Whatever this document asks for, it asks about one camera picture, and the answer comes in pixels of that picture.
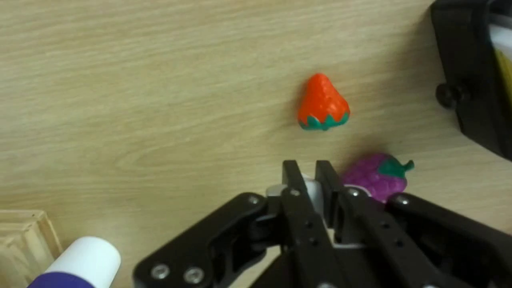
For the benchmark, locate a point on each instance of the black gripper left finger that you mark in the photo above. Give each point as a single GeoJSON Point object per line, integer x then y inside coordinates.
{"type": "Point", "coordinates": [241, 241]}

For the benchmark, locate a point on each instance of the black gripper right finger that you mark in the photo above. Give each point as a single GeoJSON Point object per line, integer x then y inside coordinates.
{"type": "Point", "coordinates": [417, 241]}

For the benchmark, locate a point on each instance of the purple toy strawberry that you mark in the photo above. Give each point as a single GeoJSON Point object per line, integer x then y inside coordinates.
{"type": "Point", "coordinates": [374, 179]}

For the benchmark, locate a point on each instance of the white cup with purple band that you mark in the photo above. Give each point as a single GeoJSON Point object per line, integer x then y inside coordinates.
{"type": "Point", "coordinates": [89, 265]}

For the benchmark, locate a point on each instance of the orange toy strawberry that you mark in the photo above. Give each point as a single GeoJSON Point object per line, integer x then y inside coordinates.
{"type": "Point", "coordinates": [322, 102]}

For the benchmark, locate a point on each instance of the wooden slatted tray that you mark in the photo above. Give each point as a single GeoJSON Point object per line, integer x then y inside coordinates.
{"type": "Point", "coordinates": [25, 246]}

